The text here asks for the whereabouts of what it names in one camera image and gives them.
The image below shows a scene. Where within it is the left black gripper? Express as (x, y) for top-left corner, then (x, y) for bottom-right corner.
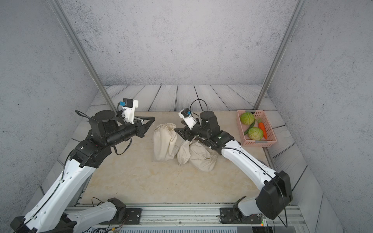
(104, 116), (154, 150)

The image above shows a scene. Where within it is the cream drawstring bag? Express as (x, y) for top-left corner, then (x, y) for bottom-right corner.
(152, 123), (184, 162)
(189, 142), (219, 172)
(176, 135), (191, 166)

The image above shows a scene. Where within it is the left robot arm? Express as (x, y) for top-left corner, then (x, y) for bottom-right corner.
(10, 110), (155, 233)

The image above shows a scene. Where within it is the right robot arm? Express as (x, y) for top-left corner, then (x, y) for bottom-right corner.
(175, 108), (293, 222)

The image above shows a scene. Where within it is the pink plastic basket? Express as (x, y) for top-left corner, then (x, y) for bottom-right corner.
(237, 110), (277, 147)

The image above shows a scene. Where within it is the back green cabbage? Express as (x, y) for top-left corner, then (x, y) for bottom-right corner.
(240, 112), (255, 126)

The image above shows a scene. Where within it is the green cabbage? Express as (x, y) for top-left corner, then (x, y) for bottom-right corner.
(247, 127), (264, 140)
(240, 112), (255, 126)

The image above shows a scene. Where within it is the green cucumber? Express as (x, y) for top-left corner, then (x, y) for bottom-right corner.
(244, 119), (256, 135)

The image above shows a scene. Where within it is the front green cabbage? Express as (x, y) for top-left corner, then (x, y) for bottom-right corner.
(247, 127), (264, 140)

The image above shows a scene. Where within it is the orange carrot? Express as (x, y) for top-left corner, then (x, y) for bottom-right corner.
(258, 122), (268, 140)

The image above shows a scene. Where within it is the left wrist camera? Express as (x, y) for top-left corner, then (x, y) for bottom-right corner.
(119, 98), (139, 124)

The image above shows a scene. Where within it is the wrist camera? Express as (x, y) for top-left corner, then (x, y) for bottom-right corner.
(119, 98), (139, 124)
(178, 108), (197, 130)

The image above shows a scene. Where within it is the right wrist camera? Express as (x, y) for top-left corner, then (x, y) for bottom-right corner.
(178, 108), (197, 130)

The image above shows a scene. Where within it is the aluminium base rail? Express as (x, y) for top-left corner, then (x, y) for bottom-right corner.
(126, 203), (309, 233)

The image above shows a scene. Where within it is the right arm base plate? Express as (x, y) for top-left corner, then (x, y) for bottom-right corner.
(219, 207), (262, 225)

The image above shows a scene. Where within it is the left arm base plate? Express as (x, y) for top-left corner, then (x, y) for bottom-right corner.
(100, 208), (142, 225)

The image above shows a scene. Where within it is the right aluminium frame post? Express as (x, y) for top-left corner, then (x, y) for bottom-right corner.
(254, 0), (307, 110)

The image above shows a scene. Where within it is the aluminium frame post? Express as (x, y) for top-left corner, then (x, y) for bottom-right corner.
(48, 0), (117, 112)
(254, 0), (307, 110)

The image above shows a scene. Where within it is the left aluminium frame post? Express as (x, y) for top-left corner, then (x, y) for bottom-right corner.
(48, 0), (117, 112)

